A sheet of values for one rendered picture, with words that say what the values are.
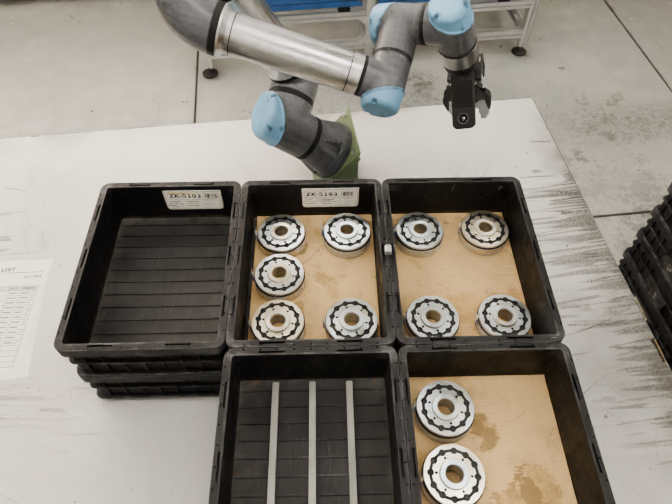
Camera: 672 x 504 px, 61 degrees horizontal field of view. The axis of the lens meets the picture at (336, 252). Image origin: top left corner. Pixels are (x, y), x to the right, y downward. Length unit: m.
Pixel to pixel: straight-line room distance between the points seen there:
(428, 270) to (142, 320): 0.60
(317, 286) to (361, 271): 0.10
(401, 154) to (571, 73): 1.84
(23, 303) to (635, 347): 1.38
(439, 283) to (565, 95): 2.10
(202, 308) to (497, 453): 0.62
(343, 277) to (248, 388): 0.30
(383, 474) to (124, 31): 3.04
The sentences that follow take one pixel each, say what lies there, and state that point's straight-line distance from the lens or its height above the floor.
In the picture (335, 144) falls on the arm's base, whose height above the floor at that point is 0.84.
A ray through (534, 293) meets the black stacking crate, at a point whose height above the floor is 0.88.
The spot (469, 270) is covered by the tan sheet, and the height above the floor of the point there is 0.83.
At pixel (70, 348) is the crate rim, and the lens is 1.10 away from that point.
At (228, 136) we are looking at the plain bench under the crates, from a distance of 1.70.
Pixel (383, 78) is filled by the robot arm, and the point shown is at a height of 1.18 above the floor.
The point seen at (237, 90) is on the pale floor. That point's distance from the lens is 3.03.
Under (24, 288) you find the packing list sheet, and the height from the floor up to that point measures 0.70.
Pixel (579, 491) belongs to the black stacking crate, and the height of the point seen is 0.85.
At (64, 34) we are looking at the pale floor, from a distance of 3.72.
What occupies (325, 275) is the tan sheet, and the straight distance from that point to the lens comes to 1.19.
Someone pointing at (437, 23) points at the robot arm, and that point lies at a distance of 1.09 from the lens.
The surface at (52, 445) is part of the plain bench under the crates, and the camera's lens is 1.30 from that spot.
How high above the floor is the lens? 1.82
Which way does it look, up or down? 53 degrees down
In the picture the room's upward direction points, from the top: straight up
